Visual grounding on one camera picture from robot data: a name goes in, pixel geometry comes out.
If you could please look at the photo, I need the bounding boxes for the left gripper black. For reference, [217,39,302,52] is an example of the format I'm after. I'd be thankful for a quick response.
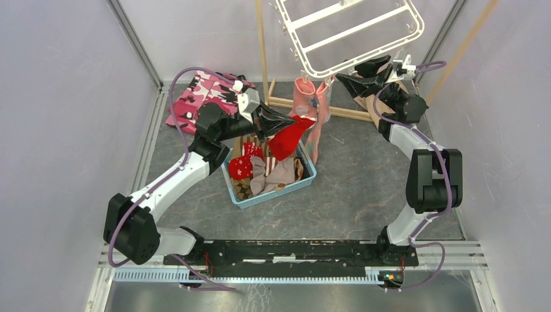
[216,98,296,143]

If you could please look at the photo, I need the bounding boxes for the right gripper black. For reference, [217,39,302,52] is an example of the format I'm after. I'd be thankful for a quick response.
[335,55,405,111]

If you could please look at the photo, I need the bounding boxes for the red sock white trim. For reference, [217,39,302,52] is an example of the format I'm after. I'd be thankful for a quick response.
[268,115,317,161]

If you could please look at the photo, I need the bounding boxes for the pink sock green patches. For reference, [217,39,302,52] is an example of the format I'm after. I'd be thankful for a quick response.
[288,77,318,120]

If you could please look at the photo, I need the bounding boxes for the white clip hanger frame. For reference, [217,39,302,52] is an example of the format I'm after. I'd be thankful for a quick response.
[270,1,426,79]

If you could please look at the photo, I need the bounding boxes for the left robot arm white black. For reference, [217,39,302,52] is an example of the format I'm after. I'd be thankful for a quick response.
[103,102,297,267]

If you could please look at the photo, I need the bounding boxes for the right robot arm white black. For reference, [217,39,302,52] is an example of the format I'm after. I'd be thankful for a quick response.
[336,56,463,265]

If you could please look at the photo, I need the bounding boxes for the wooden hanger stand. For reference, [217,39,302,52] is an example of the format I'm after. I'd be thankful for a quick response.
[255,0,500,122]

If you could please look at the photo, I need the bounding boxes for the brown beige socks pile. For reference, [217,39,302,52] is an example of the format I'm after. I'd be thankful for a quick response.
[229,136,305,200]

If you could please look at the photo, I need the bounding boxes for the beige cloth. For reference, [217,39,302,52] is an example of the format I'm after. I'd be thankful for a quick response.
[354,83,412,134]

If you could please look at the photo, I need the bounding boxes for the red sock white stars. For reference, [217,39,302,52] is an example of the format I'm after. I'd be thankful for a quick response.
[229,142,263,180]

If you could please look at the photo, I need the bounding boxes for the pink camouflage cloth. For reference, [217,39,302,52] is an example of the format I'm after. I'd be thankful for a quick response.
[165,70,255,135]

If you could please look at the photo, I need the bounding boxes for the blue plastic basket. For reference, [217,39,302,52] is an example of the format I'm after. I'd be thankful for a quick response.
[222,142,317,209]

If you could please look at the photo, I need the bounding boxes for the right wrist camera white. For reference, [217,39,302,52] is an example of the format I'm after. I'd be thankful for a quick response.
[387,49,416,83]

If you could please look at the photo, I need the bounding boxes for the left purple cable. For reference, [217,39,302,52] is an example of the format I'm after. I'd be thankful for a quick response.
[107,66,238,268]

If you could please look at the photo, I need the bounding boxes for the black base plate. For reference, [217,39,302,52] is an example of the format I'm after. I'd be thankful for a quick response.
[182,240,419,278]

